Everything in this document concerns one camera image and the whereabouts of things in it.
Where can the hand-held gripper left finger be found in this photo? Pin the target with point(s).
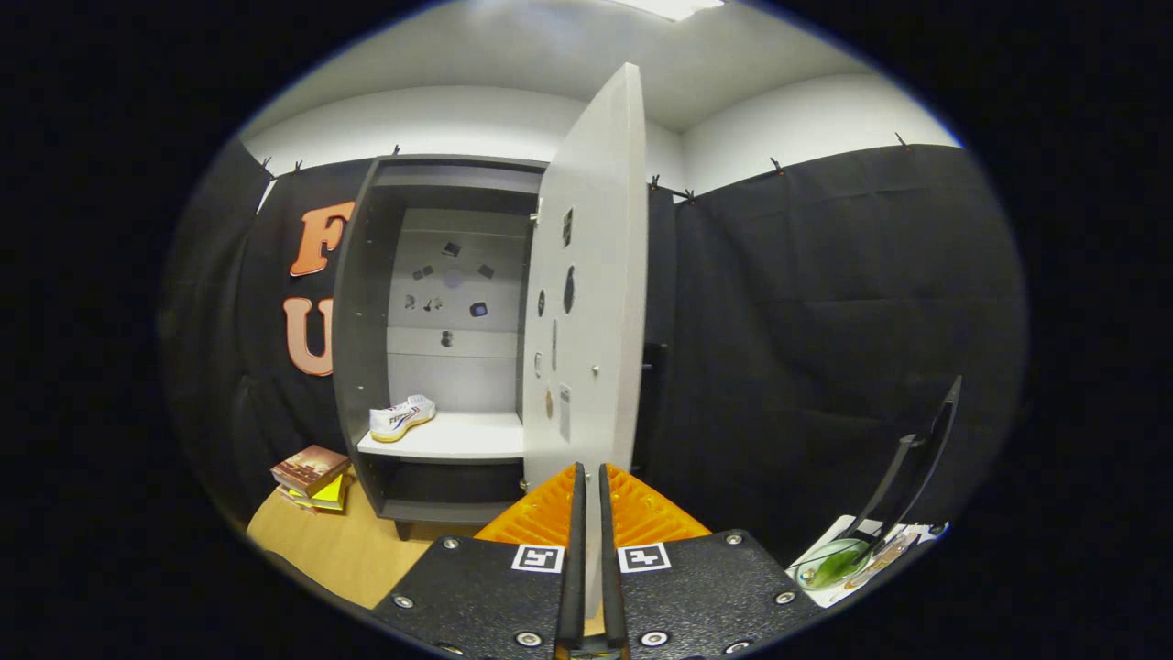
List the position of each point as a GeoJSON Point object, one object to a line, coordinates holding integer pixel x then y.
{"type": "Point", "coordinates": [573, 568]}

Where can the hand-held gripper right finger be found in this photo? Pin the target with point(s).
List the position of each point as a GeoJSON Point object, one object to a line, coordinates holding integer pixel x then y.
{"type": "Point", "coordinates": [612, 568]}

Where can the white canvas shoe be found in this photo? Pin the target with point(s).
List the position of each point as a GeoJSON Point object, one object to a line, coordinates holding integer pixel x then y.
{"type": "Point", "coordinates": [401, 419]}

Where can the dark grey shoe cabinet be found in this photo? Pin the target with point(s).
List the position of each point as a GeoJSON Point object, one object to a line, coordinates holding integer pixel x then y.
{"type": "Point", "coordinates": [362, 321]}

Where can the white mat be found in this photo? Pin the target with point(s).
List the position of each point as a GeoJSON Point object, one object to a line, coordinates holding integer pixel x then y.
{"type": "Point", "coordinates": [829, 598]}

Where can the glass bowl with green leaf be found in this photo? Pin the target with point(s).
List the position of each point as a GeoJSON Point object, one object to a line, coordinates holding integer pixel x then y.
{"type": "Point", "coordinates": [832, 564]}

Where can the yellow book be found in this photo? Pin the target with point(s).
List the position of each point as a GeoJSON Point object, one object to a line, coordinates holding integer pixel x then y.
{"type": "Point", "coordinates": [332, 493]}

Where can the brown book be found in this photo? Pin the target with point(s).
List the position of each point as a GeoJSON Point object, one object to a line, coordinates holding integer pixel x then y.
{"type": "Point", "coordinates": [310, 466]}

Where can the black backdrop cloth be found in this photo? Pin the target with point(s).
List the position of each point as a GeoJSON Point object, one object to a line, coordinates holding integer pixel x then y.
{"type": "Point", "coordinates": [825, 321]}

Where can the black curved stand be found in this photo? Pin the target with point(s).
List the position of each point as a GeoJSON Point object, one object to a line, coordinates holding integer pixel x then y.
{"type": "Point", "coordinates": [926, 449]}

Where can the row of black cloth clips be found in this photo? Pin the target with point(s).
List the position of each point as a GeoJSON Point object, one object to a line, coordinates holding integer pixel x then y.
{"type": "Point", "coordinates": [776, 166]}

